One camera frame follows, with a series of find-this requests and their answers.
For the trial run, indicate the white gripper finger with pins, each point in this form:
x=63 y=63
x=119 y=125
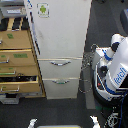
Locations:
x=32 y=123
x=95 y=121

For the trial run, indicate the white fridge door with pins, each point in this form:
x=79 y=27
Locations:
x=63 y=33

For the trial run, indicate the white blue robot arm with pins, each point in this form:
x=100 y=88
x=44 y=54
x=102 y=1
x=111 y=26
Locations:
x=109 y=73

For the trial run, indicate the wooden drawer cabinet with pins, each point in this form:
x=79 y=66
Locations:
x=19 y=69

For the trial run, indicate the white refrigerator body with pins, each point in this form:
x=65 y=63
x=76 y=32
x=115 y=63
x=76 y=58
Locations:
x=59 y=29

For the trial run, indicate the grey box on cabinet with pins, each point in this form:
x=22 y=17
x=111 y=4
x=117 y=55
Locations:
x=13 y=11

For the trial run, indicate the green android sticker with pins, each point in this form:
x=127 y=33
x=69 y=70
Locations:
x=43 y=10

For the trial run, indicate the lower fridge drawer handle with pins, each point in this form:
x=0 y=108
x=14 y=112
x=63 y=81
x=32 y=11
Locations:
x=60 y=81

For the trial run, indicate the fridge drawer handle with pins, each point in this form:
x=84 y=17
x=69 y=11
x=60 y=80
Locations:
x=60 y=64
x=60 y=81

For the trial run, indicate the upper fridge drawer handle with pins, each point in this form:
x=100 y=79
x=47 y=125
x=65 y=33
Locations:
x=60 y=64

